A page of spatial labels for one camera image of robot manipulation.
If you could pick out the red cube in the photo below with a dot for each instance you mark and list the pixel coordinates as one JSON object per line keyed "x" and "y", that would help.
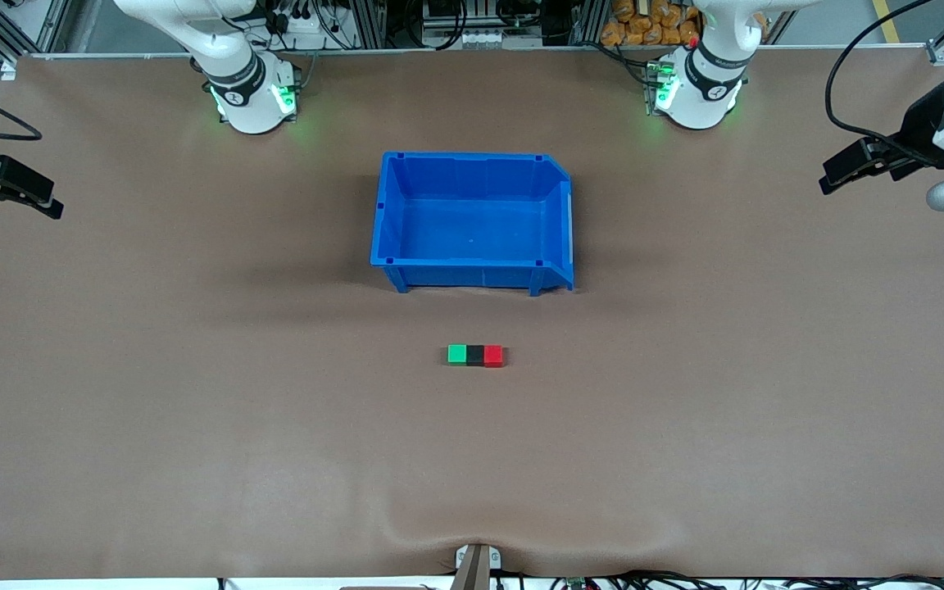
{"x": 493, "y": 356}

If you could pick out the green cube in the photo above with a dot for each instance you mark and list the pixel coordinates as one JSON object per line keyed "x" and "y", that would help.
{"x": 457, "y": 355}

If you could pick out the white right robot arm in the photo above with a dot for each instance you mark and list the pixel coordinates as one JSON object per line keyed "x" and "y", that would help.
{"x": 234, "y": 65}

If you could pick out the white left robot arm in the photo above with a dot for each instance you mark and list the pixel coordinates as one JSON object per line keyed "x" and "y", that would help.
{"x": 705, "y": 82}

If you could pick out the black cube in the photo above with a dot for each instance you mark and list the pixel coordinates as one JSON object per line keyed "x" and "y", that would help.
{"x": 475, "y": 356}

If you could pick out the orange packets pile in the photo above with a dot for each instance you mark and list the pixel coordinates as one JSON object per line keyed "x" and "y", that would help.
{"x": 636, "y": 29}

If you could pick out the white power strip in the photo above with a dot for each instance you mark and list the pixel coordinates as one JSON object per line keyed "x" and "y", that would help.
{"x": 308, "y": 37}

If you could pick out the brown table mat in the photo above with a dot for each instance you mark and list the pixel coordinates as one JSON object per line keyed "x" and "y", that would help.
{"x": 275, "y": 451}

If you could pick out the blue plastic storage bin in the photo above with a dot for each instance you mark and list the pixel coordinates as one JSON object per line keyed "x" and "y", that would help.
{"x": 472, "y": 221}

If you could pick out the white connector block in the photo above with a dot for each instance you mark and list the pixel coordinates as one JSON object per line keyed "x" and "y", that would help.
{"x": 478, "y": 38}

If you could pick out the aluminium rack frame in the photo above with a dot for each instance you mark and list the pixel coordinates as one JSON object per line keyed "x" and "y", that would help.
{"x": 365, "y": 20}

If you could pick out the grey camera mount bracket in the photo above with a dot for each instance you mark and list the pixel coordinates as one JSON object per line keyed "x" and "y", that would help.
{"x": 474, "y": 569}

